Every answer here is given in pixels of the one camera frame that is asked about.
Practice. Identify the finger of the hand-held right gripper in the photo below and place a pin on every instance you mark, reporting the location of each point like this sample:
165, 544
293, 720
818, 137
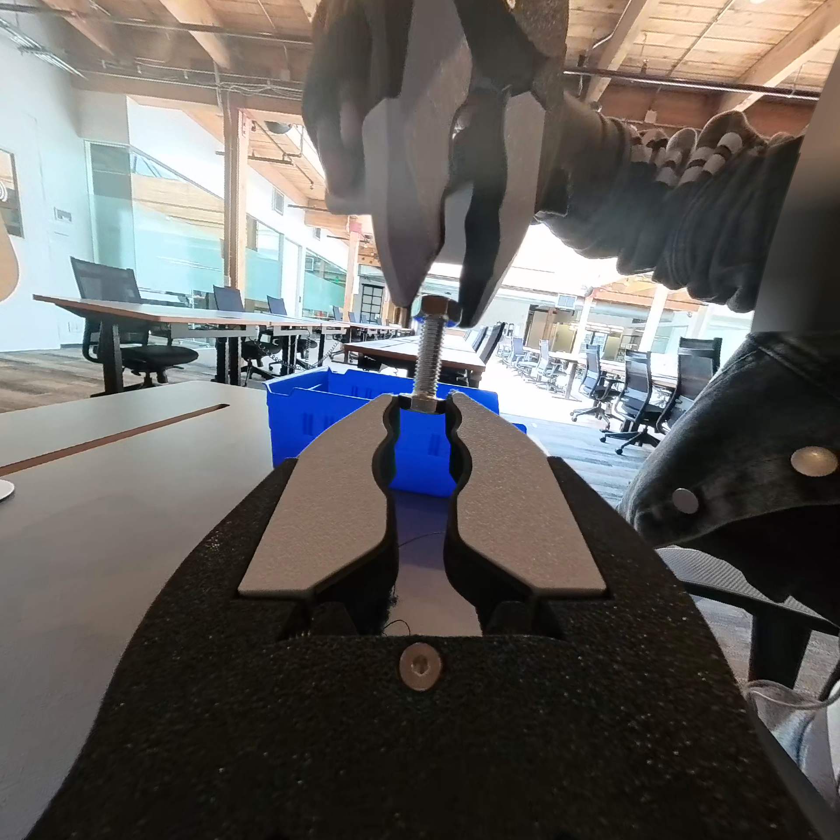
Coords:
525, 184
407, 197

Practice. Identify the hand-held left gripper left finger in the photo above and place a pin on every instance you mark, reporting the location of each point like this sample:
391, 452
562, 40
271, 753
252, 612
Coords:
315, 518

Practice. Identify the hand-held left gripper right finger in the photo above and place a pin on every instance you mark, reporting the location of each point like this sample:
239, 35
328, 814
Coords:
525, 518

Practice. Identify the blue plastic bin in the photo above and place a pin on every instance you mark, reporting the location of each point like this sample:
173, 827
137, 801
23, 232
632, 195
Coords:
328, 420

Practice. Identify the silver hex nut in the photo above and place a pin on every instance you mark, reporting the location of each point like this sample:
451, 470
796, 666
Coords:
423, 405
430, 354

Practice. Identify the person's right forearm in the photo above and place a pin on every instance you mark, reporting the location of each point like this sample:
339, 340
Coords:
656, 216

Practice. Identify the black ceiling dome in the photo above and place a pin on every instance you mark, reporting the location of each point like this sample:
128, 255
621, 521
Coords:
282, 126

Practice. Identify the long wooden table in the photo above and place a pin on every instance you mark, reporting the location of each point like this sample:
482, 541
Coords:
380, 351

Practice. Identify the dark denim jacket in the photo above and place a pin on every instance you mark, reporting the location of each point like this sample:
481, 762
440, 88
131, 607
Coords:
754, 420

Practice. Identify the wood-edged office desk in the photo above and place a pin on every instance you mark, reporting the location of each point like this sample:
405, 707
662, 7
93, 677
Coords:
164, 313

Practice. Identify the light jeans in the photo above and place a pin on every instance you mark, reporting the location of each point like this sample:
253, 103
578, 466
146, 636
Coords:
800, 735

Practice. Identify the wooden support post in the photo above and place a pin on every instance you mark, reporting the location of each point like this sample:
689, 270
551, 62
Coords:
236, 197

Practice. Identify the white rounded base plate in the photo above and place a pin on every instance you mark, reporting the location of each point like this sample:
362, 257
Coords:
5, 490

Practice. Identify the framed wall picture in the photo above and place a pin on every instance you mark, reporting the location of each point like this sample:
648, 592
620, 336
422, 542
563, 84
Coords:
10, 197

